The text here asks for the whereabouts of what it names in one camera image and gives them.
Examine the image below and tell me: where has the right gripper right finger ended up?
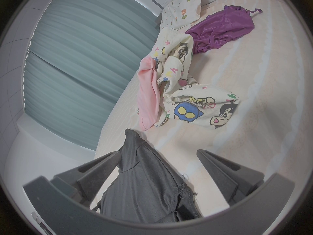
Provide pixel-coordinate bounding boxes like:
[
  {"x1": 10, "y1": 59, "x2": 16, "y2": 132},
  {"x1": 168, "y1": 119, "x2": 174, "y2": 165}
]
[{"x1": 197, "y1": 149, "x2": 264, "y2": 204}]

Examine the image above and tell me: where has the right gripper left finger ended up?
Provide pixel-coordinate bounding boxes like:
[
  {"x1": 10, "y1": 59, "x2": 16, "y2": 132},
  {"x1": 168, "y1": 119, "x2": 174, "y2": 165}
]
[{"x1": 52, "y1": 150, "x2": 122, "y2": 202}]

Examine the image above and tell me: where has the black T-shirt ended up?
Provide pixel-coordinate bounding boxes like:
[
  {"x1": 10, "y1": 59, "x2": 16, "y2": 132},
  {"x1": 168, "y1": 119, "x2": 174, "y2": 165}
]
[{"x1": 97, "y1": 128, "x2": 203, "y2": 223}]

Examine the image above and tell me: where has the bed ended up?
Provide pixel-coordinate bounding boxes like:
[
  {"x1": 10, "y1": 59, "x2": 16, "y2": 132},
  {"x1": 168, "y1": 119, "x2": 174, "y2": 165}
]
[{"x1": 94, "y1": 0, "x2": 311, "y2": 212}]

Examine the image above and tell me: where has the blue-green curtain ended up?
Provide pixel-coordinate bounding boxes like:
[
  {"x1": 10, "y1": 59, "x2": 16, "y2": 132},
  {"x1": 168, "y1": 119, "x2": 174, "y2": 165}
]
[
  {"x1": 23, "y1": 52, "x2": 134, "y2": 151},
  {"x1": 28, "y1": 0, "x2": 163, "y2": 84}
]

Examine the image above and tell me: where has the white printed garment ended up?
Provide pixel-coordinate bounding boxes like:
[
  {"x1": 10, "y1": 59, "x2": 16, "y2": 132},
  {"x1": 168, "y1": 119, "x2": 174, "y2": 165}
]
[{"x1": 150, "y1": 27, "x2": 241, "y2": 130}]

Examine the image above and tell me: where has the pink garment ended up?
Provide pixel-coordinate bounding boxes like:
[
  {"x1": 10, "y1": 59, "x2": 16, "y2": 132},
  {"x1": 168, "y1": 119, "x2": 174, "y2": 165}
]
[{"x1": 136, "y1": 56, "x2": 162, "y2": 132}]

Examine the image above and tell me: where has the purple garment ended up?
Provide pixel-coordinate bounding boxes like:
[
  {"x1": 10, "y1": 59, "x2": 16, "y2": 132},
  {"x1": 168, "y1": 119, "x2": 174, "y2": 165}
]
[{"x1": 185, "y1": 5, "x2": 263, "y2": 54}]

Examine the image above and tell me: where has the grey bedside table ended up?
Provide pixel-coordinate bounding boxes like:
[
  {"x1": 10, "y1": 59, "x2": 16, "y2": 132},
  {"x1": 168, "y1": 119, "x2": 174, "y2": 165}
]
[{"x1": 154, "y1": 12, "x2": 164, "y2": 30}]

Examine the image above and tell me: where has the white printed pillow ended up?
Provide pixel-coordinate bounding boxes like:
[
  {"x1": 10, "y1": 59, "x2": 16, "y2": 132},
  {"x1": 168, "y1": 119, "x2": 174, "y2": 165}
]
[{"x1": 160, "y1": 0, "x2": 202, "y2": 31}]

